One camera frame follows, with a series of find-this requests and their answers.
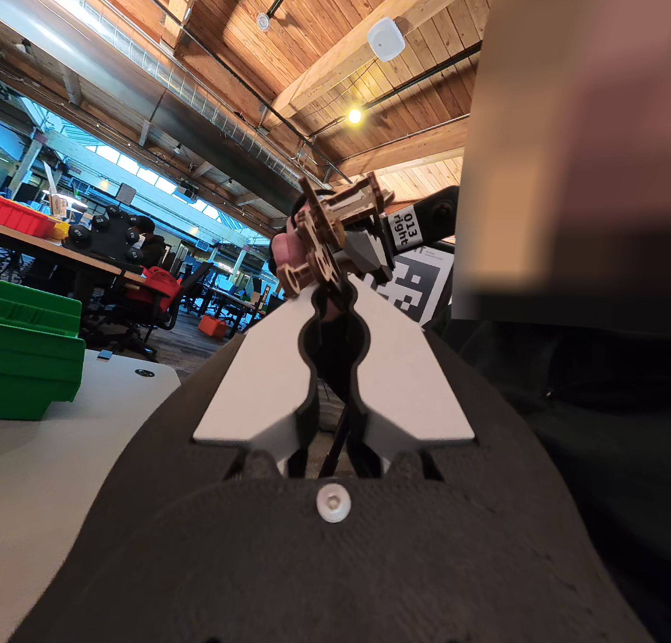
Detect wooden model lever assembly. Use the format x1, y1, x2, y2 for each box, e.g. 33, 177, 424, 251
277, 175, 349, 300

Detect long spiral ceiling duct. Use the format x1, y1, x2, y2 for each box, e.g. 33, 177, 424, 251
0, 0, 341, 216

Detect black dumbbell rack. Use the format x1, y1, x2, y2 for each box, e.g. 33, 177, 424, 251
63, 205, 146, 263

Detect black floor stand pole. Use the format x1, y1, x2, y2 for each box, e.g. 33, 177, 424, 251
319, 417, 350, 479

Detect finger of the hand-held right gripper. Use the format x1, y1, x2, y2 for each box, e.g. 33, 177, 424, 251
343, 230, 392, 280

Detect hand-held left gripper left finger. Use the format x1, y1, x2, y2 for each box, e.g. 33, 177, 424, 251
193, 280, 323, 478

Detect red plastic bin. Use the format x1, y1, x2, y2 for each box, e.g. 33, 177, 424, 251
0, 196, 56, 237

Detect wooden model frame part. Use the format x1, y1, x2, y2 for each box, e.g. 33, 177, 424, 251
315, 173, 396, 245

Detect person's right hand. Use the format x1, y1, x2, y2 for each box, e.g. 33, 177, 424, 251
269, 208, 316, 283

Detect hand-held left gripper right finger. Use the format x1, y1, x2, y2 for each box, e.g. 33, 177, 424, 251
343, 275, 476, 477

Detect wooden top workbench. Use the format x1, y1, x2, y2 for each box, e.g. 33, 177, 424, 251
0, 223, 147, 290

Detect black chair with red jacket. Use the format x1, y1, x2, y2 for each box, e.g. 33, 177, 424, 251
105, 263, 210, 360

